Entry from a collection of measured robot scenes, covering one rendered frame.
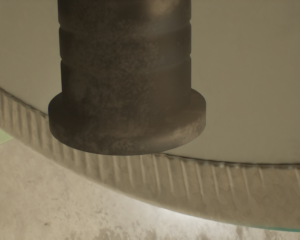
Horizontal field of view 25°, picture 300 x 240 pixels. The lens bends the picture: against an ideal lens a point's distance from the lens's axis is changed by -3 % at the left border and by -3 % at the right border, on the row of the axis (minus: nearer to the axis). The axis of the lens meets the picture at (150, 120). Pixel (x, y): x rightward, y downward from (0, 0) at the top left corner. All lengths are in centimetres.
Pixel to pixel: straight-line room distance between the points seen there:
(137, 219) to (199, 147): 80
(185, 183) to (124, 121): 27
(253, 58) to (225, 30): 2
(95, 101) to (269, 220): 25
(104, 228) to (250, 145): 79
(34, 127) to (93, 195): 62
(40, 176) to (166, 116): 93
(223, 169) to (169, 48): 25
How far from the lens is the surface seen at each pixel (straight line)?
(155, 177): 45
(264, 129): 38
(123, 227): 118
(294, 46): 35
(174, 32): 16
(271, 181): 39
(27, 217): 108
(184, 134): 17
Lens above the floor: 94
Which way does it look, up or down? 49 degrees down
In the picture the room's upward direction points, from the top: 76 degrees clockwise
